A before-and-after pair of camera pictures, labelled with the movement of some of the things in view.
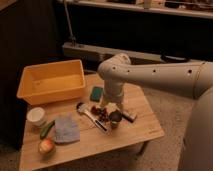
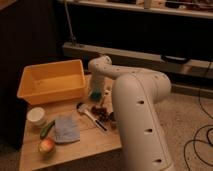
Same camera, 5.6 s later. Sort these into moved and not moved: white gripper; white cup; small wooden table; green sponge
Moved: white gripper
Not moved: small wooden table; green sponge; white cup
